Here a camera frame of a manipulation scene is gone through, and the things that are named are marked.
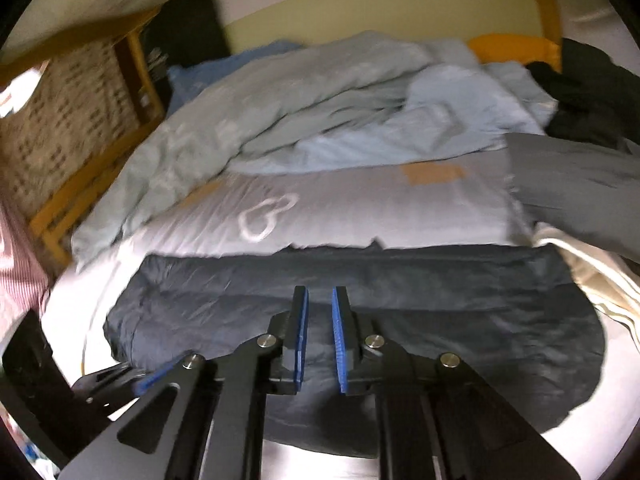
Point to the orange pillow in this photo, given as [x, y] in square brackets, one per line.
[505, 47]

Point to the cream folded cloth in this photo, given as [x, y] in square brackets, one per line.
[600, 275]

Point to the black garment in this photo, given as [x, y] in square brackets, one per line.
[590, 100]

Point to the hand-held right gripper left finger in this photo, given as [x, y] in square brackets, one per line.
[302, 335]

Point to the light blue-grey duvet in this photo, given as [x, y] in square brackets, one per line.
[300, 90]

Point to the wooden bed frame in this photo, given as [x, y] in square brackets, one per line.
[90, 175]

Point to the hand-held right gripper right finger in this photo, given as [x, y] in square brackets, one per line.
[340, 340]

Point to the black puffer jacket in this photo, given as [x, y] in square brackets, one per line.
[450, 310]

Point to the blue pillow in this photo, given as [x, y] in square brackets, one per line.
[200, 77]

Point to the brown plaid curtain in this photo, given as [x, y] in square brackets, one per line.
[75, 110]

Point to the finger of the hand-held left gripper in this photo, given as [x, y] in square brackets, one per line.
[100, 382]

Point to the grey garment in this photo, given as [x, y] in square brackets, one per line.
[575, 180]

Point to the black bag with white print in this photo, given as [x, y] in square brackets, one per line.
[190, 30]

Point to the light printed bed sheet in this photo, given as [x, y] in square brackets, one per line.
[350, 200]

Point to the pink striped cloth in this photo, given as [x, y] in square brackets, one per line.
[20, 270]

